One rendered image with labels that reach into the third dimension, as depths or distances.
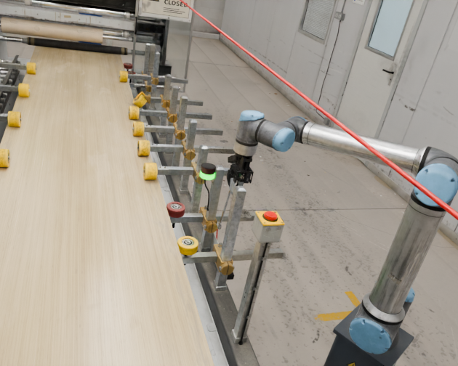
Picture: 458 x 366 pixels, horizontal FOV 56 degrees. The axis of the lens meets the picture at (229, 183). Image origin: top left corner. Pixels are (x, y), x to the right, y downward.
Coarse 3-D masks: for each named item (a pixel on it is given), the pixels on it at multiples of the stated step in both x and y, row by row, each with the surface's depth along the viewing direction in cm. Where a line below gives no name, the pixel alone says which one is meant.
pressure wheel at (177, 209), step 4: (168, 204) 184; (172, 204) 185; (176, 204) 186; (180, 204) 186; (168, 208) 181; (172, 208) 182; (176, 208) 183; (180, 208) 183; (184, 208) 183; (168, 212) 182; (172, 212) 181; (176, 212) 181; (180, 212) 182; (184, 212) 184; (172, 216) 182; (176, 216) 182; (180, 216) 183; (172, 224) 188
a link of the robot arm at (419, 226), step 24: (432, 168) 126; (456, 168) 129; (456, 192) 126; (408, 216) 136; (432, 216) 131; (408, 240) 137; (432, 240) 137; (384, 264) 147; (408, 264) 140; (384, 288) 147; (408, 288) 145; (360, 312) 157; (384, 312) 149; (360, 336) 154; (384, 336) 148
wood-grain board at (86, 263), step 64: (64, 64) 337; (64, 128) 234; (128, 128) 250; (0, 192) 171; (64, 192) 179; (128, 192) 188; (0, 256) 140; (64, 256) 145; (128, 256) 151; (0, 320) 118; (64, 320) 122; (128, 320) 126; (192, 320) 130
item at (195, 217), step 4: (252, 212) 199; (184, 216) 186; (188, 216) 187; (192, 216) 187; (196, 216) 188; (200, 216) 188; (216, 216) 191; (220, 216) 192; (224, 216) 192; (252, 216) 197; (172, 220) 185; (176, 220) 185; (180, 220) 186; (184, 220) 187; (188, 220) 188; (192, 220) 188; (196, 220) 189; (200, 220) 189; (224, 220) 193; (240, 220) 196; (244, 220) 197; (248, 220) 197; (252, 220) 198
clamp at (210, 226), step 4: (200, 208) 193; (200, 212) 193; (204, 212) 190; (204, 216) 187; (204, 220) 187; (208, 220) 185; (212, 220) 186; (216, 220) 186; (204, 224) 187; (208, 224) 184; (212, 224) 184; (216, 224) 184; (204, 228) 185; (208, 228) 184; (212, 228) 185; (216, 228) 185; (212, 232) 186
